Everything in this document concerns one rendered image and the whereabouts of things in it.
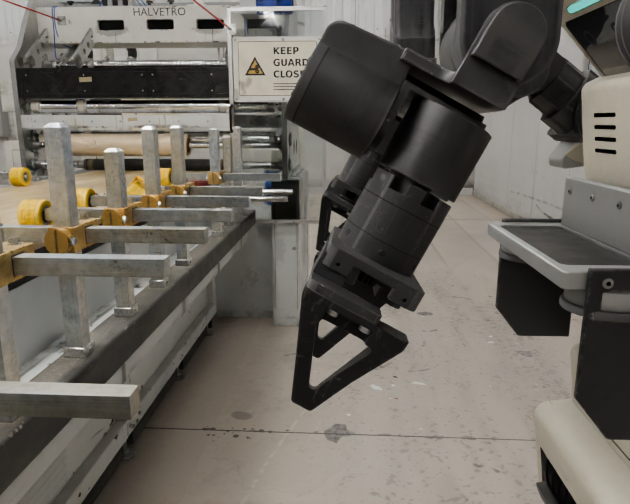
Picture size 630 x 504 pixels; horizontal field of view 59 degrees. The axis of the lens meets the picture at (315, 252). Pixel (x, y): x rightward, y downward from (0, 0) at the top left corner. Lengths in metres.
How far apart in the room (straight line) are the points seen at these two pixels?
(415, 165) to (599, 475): 0.45
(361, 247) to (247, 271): 3.03
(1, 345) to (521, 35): 0.86
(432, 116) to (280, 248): 2.85
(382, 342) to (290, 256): 2.88
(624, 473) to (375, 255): 0.44
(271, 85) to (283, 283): 1.10
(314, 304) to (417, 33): 0.54
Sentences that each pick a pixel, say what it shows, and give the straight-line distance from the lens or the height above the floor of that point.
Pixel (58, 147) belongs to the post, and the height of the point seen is 1.12.
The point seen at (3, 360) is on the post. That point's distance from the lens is 1.01.
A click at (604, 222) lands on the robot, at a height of 1.06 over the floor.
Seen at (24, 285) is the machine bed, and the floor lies 0.80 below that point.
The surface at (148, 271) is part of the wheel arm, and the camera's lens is 0.91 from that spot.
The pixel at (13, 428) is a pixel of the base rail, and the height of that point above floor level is 0.70.
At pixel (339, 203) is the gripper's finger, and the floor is 1.06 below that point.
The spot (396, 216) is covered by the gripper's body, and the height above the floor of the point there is 1.11.
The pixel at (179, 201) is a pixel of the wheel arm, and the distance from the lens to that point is 1.66.
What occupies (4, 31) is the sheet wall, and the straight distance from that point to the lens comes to 11.08.
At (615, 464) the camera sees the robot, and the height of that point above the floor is 0.81.
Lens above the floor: 1.17
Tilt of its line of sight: 13 degrees down
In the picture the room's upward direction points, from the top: straight up
